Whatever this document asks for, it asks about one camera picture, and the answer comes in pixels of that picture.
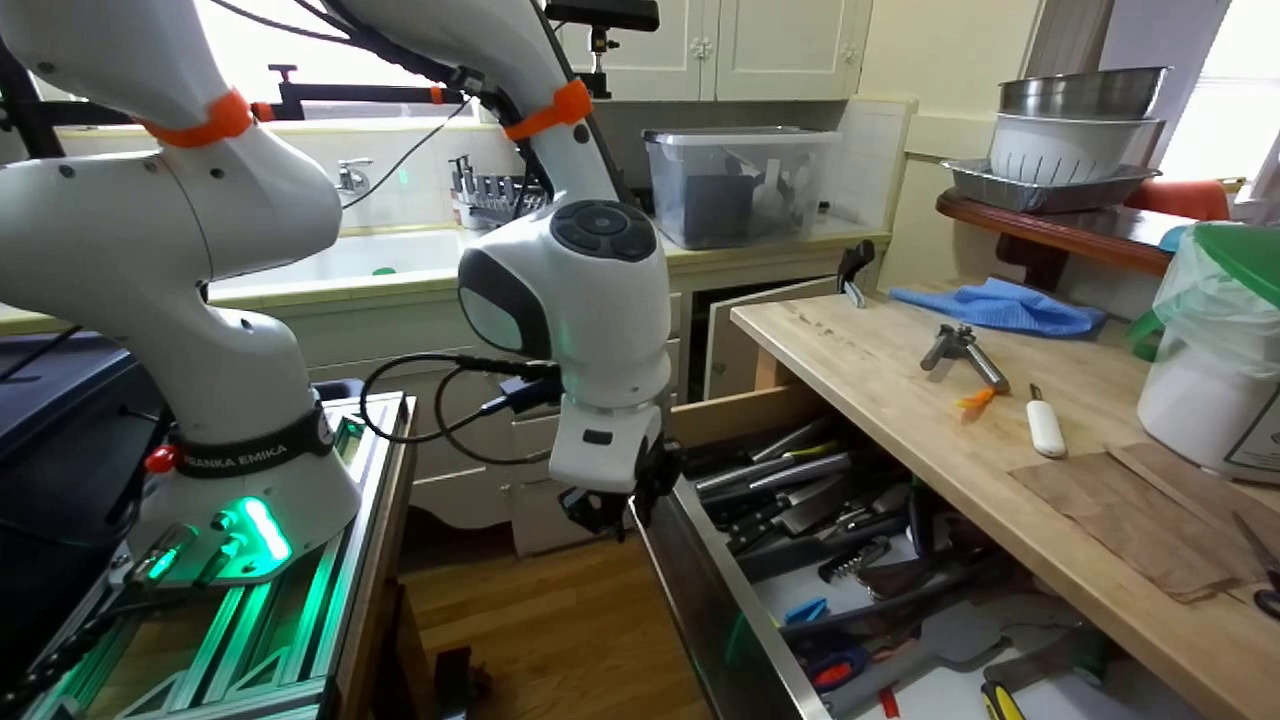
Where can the white cabinet drawer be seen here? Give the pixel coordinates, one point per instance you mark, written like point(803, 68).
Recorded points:
point(532, 526)

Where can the open white cabinet door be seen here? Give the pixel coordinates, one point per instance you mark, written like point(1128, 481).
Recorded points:
point(746, 340)

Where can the white wall cabinet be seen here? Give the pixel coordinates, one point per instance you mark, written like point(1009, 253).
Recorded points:
point(772, 46)

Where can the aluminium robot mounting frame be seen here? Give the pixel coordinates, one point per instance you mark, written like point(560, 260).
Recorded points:
point(283, 624)

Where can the metal mixing bowl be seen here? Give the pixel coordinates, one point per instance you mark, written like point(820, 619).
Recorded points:
point(1082, 90)

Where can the white bin with green bag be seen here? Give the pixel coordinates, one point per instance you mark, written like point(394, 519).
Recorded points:
point(1202, 386)

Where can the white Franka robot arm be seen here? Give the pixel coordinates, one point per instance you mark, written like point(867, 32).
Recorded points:
point(132, 264)

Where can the wooden kitchen island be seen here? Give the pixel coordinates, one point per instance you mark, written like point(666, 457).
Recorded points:
point(727, 418)

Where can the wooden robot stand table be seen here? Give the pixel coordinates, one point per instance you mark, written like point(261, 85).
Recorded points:
point(381, 572)

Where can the chrome faucet tap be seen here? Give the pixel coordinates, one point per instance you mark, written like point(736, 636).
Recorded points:
point(352, 175)

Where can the metal baking tray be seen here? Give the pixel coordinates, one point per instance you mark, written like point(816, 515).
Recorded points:
point(1040, 193)

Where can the blue cloth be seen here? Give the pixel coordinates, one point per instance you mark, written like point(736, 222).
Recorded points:
point(1015, 306)

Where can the black tripod camera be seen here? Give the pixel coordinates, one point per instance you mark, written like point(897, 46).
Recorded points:
point(603, 13)

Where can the black boom with orange clamps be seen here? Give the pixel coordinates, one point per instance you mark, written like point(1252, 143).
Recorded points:
point(361, 93)

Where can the chrome sink fixture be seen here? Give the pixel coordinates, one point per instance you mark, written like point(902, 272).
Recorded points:
point(463, 177)

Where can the steel knife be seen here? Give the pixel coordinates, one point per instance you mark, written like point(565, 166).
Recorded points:
point(784, 474)

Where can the round wooden side table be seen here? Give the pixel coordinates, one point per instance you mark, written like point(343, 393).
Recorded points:
point(1065, 232)

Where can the silver metal can opener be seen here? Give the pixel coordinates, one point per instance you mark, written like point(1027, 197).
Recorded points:
point(962, 351)

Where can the blue plastic utensil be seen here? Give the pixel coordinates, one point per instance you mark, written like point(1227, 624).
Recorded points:
point(806, 615)

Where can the dark storage box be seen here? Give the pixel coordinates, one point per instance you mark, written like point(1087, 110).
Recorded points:
point(66, 467)

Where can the clear plastic storage bin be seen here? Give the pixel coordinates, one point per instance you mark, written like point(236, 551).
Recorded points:
point(784, 203)

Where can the white kitchen base cabinet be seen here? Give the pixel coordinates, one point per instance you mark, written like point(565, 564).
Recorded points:
point(385, 333)

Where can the silver drawer with utensils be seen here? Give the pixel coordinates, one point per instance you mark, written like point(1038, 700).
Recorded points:
point(722, 615)

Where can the grey spatula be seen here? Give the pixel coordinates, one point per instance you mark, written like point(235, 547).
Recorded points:
point(986, 642)

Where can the white kitchen sink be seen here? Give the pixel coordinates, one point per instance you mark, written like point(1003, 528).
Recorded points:
point(361, 257)

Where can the red plastic utensil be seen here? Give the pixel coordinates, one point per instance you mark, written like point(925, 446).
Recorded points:
point(835, 674)

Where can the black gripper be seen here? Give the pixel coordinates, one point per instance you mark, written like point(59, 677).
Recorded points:
point(603, 511)

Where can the black clamp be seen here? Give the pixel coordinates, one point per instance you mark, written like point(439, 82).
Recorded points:
point(857, 264)

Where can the black stand foot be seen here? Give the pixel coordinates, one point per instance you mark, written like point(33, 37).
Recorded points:
point(463, 681)

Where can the brown wooden cutting board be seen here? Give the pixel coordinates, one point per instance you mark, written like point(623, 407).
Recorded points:
point(1132, 526)
point(1212, 481)

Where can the orange pot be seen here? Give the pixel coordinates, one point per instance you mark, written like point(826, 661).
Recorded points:
point(1184, 197)

